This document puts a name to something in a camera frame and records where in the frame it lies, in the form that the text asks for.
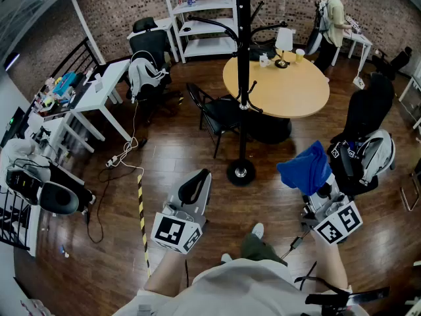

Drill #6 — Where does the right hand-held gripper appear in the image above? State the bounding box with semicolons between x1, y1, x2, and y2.
300;172;364;245

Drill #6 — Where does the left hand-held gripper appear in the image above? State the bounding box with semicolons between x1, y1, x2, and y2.
150;169;213;255

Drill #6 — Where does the blue cloth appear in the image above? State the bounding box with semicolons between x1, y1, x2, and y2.
276;140;334;198

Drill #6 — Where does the black coat rack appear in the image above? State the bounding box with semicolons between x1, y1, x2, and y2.
187;0;289;188

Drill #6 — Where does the person's right forearm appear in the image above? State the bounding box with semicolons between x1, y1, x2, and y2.
310;231;349;293

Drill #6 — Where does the person's left forearm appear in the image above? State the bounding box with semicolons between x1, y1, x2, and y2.
143;250;189;298

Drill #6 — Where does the yellow black floor tape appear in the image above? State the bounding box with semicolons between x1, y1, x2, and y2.
136;174;153;278

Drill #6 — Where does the spare hand-held gripper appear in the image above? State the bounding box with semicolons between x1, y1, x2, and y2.
330;140;359;178

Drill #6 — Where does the black folding chair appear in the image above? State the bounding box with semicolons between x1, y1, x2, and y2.
186;82;243;159

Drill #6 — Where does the grey black backpack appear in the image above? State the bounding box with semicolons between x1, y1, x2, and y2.
356;129;397;186

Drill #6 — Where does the person's green trouser leg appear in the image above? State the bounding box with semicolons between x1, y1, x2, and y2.
239;232;289;267

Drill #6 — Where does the person's beige shirt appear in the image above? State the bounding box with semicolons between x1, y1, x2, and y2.
112;257;355;316

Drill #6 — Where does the black high-back office chair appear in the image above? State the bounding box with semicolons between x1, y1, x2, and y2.
326;72;396;197

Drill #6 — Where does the white square table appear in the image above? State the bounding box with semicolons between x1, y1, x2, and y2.
70;59;133;143

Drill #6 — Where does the black padded chair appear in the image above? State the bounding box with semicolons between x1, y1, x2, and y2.
37;164;97;217

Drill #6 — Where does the round wooden table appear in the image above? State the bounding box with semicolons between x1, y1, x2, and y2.
222;49;331;145

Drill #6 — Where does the white glass-sided table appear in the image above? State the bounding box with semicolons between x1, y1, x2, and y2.
397;74;421;130

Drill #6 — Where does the cluttered black-topped table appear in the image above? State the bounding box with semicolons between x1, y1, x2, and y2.
25;65;107;154

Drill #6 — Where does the black bag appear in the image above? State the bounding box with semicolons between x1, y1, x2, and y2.
248;42;279;62

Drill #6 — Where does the black office chair with headrest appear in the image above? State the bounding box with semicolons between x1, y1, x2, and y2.
126;16;184;125

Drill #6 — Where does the white shelf unit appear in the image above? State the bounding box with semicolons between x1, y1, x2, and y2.
160;0;245;64

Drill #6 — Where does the black low office chair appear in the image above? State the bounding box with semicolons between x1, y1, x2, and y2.
371;45;414;81

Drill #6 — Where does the black electronic box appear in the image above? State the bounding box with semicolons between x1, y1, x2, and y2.
5;167;44;206

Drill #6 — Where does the black stair railing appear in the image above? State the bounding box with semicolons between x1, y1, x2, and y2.
48;37;103;89

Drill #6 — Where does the white shade table lamp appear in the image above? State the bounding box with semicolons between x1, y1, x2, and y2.
274;27;295;69

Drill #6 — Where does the white crumpled jacket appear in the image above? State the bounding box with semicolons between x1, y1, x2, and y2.
0;138;51;178

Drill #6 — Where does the black metal railing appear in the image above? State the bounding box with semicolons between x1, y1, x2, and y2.
0;188;33;252

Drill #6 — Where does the white narrow desk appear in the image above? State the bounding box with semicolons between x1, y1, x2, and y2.
330;29;374;76

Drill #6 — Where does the black monitor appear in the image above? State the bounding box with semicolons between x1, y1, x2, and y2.
0;106;26;148

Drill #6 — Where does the white pillar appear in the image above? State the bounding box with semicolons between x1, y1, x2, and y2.
64;0;107;66

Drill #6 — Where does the black cable with adapter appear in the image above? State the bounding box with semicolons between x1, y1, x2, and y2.
278;230;312;260

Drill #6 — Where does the black strap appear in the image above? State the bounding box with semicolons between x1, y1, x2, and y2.
293;275;391;309

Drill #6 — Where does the metal chair frame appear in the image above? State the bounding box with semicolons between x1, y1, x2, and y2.
399;172;421;213

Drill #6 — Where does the white power strip with cable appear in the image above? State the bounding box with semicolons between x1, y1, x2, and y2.
105;101;148;178

